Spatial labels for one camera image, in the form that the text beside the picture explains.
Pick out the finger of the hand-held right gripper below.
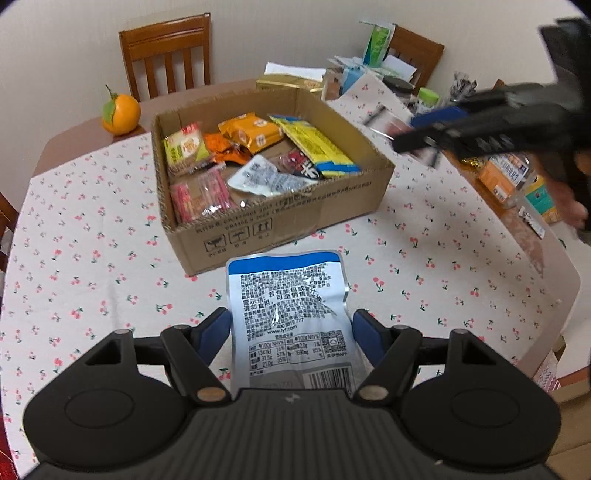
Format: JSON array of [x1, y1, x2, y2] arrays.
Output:
[[409, 85, 519, 131], [392, 122, 472, 155]]

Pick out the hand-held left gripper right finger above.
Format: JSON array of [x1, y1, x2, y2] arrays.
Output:
[[352, 308, 502, 403]]

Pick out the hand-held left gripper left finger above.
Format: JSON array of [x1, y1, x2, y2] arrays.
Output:
[[85, 308, 232, 407]]

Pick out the clear brown snack packet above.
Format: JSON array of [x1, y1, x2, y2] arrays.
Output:
[[364, 104, 444, 167]]

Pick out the blue and white foil packet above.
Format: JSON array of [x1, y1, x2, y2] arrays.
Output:
[[225, 249, 375, 394]]

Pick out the yellow packet with blue edge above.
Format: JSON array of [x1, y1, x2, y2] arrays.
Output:
[[269, 114, 360, 180]]

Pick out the red and black snack packet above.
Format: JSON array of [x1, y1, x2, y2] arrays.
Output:
[[279, 150, 324, 182]]

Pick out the brown cardboard box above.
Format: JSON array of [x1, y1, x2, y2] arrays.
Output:
[[151, 85, 397, 278]]

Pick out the red striped snack packet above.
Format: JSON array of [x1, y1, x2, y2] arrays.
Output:
[[170, 166, 233, 223]]

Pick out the small silver snack packet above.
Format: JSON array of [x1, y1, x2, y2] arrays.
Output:
[[226, 154, 319, 198]]

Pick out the yellow bread packet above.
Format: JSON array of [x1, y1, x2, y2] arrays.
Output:
[[163, 122, 209, 176]]

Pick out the person's right hand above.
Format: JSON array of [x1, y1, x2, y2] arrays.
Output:
[[551, 181, 591, 230]]

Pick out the green lid jar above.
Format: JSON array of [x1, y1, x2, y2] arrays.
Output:
[[416, 88, 440, 114]]

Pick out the clear jar of dark packets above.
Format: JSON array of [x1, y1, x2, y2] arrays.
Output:
[[450, 71, 479, 105]]

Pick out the dark round lid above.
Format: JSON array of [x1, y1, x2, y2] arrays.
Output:
[[383, 78, 415, 96]]

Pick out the white papers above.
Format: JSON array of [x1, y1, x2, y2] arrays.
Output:
[[376, 54, 417, 80]]

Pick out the wooden chair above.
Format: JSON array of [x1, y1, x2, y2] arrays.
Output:
[[119, 13, 212, 103], [0, 191, 20, 273], [388, 25, 446, 89]]

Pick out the green carton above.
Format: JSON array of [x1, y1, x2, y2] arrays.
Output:
[[362, 21, 396, 68], [525, 175, 560, 225]]

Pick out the orange box on side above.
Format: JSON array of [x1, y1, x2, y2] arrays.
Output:
[[478, 154, 533, 209]]

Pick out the light blue box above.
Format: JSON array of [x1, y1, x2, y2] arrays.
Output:
[[342, 67, 371, 96]]

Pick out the gold box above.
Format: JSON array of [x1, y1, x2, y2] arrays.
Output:
[[256, 71, 325, 94]]

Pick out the cherry print tablecloth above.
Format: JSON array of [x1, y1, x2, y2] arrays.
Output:
[[0, 74, 583, 480]]

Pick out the yellow-orange biscuit packet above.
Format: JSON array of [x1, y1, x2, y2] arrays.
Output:
[[218, 113, 285, 153]]

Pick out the crumpled orange snack packet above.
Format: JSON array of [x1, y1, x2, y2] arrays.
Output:
[[203, 133, 245, 166]]

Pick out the cardboard carton on floor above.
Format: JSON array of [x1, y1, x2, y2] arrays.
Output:
[[540, 342, 591, 468]]

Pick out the orange fruit with leaf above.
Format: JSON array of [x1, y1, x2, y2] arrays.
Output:
[[102, 84, 141, 137]]

